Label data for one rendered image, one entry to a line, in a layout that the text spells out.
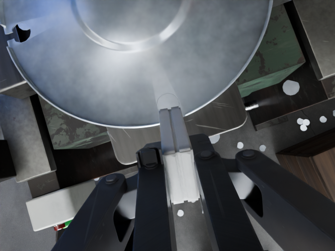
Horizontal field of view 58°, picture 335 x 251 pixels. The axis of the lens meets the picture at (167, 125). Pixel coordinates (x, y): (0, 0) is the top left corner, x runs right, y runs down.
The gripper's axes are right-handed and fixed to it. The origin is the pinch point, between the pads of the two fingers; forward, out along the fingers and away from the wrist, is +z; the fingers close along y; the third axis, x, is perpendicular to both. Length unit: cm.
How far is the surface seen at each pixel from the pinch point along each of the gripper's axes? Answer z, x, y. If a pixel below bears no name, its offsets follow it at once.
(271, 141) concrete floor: 78, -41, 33
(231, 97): 12.3, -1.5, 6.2
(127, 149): 11.7, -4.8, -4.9
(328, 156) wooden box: 44, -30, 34
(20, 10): 19.6, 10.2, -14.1
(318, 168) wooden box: 43, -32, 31
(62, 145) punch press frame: 25.9, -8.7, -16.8
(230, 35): 14.8, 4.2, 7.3
